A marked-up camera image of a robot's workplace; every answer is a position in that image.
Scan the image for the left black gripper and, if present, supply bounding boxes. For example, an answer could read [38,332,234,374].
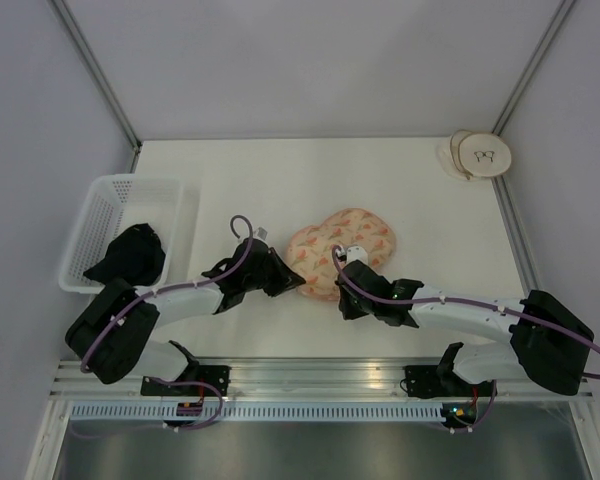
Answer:
[243,248,304,297]

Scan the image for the floral laundry bag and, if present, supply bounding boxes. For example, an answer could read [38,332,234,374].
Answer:
[285,208,397,301]

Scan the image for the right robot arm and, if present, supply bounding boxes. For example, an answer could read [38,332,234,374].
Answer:
[336,261,594,396]

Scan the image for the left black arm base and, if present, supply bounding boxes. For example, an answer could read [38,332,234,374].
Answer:
[140,364,231,398]

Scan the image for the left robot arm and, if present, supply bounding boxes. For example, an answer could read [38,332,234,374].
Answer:
[65,239,305,396]

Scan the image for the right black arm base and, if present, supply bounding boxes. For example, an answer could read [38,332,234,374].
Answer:
[399,365,464,400]

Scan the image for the black garment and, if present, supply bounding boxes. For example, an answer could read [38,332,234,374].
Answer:
[83,223,166,286]

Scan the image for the white plastic basket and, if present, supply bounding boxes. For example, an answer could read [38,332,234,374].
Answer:
[58,174,184,295]

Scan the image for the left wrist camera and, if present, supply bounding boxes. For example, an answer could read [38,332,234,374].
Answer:
[254,227,268,241]

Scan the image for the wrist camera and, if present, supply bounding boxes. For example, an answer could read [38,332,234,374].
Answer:
[335,245,369,265]
[254,227,268,241]

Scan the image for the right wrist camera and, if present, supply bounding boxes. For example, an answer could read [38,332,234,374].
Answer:
[335,245,369,265]

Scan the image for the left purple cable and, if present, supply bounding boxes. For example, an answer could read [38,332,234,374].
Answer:
[81,215,254,373]

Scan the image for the purple cable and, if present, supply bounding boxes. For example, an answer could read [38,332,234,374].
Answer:
[330,244,600,379]
[81,215,254,373]

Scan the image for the aluminium rail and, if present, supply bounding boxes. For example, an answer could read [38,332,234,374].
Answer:
[49,356,594,400]

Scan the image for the white slotted cable duct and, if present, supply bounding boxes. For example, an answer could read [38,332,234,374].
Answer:
[71,401,444,423]

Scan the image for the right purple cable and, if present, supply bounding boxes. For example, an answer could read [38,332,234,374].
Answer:
[330,244,600,379]

